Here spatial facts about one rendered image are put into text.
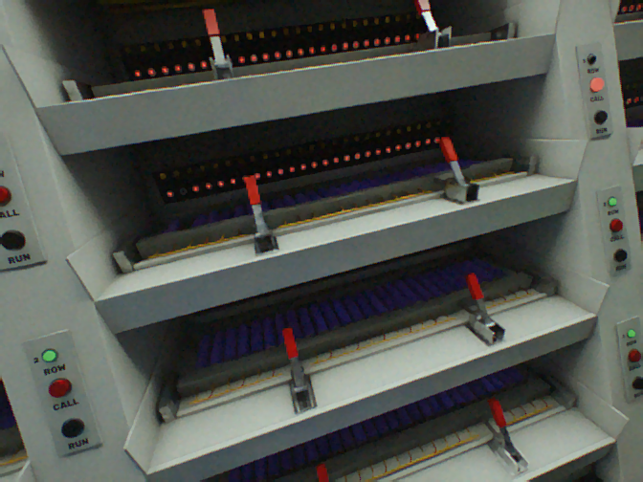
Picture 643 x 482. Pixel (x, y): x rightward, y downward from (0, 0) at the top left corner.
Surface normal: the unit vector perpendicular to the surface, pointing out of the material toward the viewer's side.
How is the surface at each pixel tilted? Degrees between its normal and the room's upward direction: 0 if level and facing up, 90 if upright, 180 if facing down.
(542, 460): 20
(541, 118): 90
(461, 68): 110
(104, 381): 90
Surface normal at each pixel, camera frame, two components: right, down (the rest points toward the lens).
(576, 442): -0.15, -0.90
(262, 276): 0.23, 0.37
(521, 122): -0.96, 0.23
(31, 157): 0.16, 0.04
